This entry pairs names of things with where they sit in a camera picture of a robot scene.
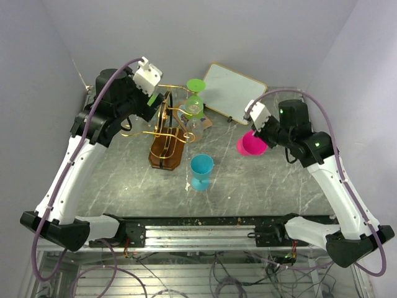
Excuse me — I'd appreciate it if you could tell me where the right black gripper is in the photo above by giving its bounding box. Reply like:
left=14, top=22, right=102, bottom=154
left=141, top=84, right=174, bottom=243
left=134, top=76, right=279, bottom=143
left=251, top=112, right=293, bottom=148

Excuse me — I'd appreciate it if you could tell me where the green wine glass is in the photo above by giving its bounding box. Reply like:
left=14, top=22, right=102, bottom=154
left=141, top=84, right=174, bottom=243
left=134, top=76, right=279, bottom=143
left=185, top=79, right=206, bottom=119
left=147, top=93, right=158, bottom=106

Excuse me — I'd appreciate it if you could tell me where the pink wine glass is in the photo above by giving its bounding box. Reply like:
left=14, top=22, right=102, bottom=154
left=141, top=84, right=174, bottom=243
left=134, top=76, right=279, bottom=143
left=236, top=130, right=268, bottom=156

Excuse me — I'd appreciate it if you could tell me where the gold wine glass rack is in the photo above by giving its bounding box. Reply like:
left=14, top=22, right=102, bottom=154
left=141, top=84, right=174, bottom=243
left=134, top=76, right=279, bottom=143
left=141, top=84, right=193, bottom=171

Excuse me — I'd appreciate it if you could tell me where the clear wine glass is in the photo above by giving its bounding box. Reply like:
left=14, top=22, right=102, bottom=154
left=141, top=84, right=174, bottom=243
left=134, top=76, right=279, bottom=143
left=177, top=104, right=204, bottom=142

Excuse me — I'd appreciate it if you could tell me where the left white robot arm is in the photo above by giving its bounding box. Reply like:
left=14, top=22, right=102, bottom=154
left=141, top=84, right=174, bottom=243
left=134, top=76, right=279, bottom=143
left=20, top=65, right=164, bottom=251

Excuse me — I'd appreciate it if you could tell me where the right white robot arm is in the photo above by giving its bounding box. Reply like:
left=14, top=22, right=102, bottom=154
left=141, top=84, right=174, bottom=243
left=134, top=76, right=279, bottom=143
left=246, top=99, right=395, bottom=268

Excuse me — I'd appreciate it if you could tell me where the blue wine glass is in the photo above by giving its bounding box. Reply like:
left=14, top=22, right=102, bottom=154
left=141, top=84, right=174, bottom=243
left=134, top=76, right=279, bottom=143
left=190, top=154, right=214, bottom=191

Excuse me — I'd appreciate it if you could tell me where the small illustrated book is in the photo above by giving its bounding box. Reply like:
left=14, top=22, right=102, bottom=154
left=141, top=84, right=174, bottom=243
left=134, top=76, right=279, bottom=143
left=172, top=104, right=212, bottom=133

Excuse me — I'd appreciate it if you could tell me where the gold framed whiteboard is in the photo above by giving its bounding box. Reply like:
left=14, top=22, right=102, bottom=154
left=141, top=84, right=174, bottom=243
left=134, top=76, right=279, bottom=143
left=198, top=63, right=267, bottom=125

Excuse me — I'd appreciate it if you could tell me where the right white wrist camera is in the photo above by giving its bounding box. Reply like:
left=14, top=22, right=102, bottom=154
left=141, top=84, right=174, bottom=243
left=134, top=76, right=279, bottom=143
left=243, top=100, right=271, bottom=132

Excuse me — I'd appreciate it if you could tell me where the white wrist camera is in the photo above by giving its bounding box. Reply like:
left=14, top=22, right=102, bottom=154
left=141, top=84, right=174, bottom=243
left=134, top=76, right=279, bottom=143
left=133, top=56, right=163, bottom=97
left=243, top=100, right=271, bottom=132

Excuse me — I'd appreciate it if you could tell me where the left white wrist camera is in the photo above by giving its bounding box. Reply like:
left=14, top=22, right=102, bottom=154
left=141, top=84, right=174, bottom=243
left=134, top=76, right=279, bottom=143
left=133, top=56, right=163, bottom=97

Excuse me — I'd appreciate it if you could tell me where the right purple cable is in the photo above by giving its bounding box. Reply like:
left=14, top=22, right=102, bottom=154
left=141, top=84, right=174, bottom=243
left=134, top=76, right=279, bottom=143
left=244, top=88, right=388, bottom=278

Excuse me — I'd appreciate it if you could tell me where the purple cable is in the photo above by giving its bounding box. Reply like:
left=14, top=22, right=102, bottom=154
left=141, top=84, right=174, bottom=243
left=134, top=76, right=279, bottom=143
left=244, top=88, right=388, bottom=278
left=30, top=58, right=148, bottom=298

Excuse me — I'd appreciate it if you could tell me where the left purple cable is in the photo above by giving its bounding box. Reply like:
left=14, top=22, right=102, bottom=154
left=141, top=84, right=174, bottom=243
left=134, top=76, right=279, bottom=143
left=30, top=58, right=148, bottom=298

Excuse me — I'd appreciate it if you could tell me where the aluminium rail frame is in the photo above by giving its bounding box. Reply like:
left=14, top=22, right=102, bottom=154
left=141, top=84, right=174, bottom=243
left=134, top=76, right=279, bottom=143
left=33, top=214, right=373, bottom=297

